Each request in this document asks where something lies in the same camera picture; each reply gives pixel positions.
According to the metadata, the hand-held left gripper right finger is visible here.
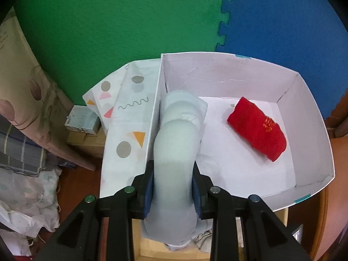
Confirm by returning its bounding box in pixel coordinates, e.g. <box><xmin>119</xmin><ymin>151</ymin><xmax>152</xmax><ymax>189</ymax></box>
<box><xmin>192</xmin><ymin>164</ymin><xmax>313</xmax><ymax>261</ymax></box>

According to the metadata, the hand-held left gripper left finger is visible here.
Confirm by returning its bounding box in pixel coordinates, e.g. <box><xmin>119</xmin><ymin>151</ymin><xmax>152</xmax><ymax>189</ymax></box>
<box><xmin>33</xmin><ymin>166</ymin><xmax>155</xmax><ymax>261</ymax></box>

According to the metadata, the pale blue underwear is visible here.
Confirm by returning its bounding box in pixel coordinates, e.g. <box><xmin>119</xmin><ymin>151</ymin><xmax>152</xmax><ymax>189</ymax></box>
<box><xmin>141</xmin><ymin>89</ymin><xmax>208</xmax><ymax>246</ymax></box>

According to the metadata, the white shoe box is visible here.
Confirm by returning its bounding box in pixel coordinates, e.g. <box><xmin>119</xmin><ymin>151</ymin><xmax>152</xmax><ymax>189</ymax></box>
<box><xmin>143</xmin><ymin>52</ymin><xmax>335</xmax><ymax>213</ymax></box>

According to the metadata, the red underwear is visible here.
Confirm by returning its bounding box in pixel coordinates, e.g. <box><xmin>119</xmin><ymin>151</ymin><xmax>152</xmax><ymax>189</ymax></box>
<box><xmin>227</xmin><ymin>96</ymin><xmax>287</xmax><ymax>163</ymax></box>

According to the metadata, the white patterned cabinet cover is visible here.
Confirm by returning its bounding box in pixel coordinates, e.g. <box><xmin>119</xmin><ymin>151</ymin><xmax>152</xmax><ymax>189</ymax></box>
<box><xmin>82</xmin><ymin>59</ymin><xmax>164</xmax><ymax>199</ymax></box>

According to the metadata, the brown cardboard box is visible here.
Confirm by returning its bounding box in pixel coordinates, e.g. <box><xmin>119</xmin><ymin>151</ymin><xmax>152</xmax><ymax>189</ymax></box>
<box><xmin>67</xmin><ymin>129</ymin><xmax>109</xmax><ymax>159</ymax></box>

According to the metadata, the small teal box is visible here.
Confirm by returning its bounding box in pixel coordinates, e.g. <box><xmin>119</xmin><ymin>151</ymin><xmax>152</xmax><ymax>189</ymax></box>
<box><xmin>64</xmin><ymin>105</ymin><xmax>102</xmax><ymax>135</ymax></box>

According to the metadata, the white plastic bag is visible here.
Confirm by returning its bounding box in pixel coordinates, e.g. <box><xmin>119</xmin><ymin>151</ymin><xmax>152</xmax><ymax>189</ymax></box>
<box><xmin>0</xmin><ymin>166</ymin><xmax>63</xmax><ymax>256</ymax></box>

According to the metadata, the plaid blanket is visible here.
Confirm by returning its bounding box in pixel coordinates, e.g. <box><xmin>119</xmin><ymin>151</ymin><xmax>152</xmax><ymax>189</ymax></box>
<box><xmin>0</xmin><ymin>114</ymin><xmax>48</xmax><ymax>177</ymax></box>

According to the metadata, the brown wooden furniture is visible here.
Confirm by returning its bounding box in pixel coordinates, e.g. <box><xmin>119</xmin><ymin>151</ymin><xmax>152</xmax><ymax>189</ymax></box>
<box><xmin>313</xmin><ymin>98</ymin><xmax>348</xmax><ymax>261</ymax></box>

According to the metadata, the floral cushion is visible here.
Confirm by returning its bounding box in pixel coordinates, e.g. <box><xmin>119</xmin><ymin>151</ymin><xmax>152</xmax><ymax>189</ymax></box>
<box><xmin>0</xmin><ymin>5</ymin><xmax>97</xmax><ymax>172</ymax></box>

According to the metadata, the green foam mat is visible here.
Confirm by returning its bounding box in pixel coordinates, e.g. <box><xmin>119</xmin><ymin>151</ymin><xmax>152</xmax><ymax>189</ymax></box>
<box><xmin>13</xmin><ymin>0</ymin><xmax>234</xmax><ymax>109</ymax></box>

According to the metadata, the blue foam mat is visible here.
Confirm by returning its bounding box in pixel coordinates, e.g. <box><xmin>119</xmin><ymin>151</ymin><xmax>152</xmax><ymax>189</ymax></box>
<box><xmin>216</xmin><ymin>0</ymin><xmax>346</xmax><ymax>120</ymax></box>

